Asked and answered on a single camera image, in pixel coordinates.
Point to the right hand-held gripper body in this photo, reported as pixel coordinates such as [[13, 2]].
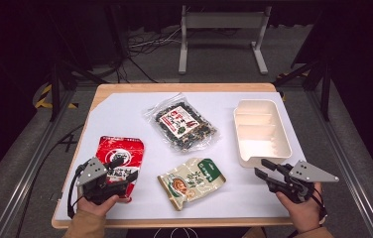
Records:
[[307, 172]]

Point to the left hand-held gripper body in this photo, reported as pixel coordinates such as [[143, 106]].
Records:
[[92, 173]]

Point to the red snack packet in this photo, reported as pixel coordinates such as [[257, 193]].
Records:
[[121, 148]]

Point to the white compartment box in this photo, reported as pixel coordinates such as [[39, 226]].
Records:
[[260, 132]]

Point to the beige and green snack packet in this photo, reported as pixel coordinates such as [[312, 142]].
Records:
[[187, 183]]

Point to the person's left hand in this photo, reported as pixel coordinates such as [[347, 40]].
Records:
[[97, 210]]

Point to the person's right hand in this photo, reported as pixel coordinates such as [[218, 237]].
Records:
[[307, 214]]

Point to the clear bag of dark dried food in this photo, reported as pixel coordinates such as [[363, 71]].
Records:
[[183, 125]]

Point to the black metal stand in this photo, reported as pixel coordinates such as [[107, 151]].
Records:
[[325, 89], [55, 86]]

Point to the yellow and black floor tape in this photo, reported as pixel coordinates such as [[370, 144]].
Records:
[[44, 99]]

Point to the aluminium rail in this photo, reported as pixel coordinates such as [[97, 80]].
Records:
[[25, 172], [349, 172]]

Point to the white metal desk frame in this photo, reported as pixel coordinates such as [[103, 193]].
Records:
[[221, 20]]

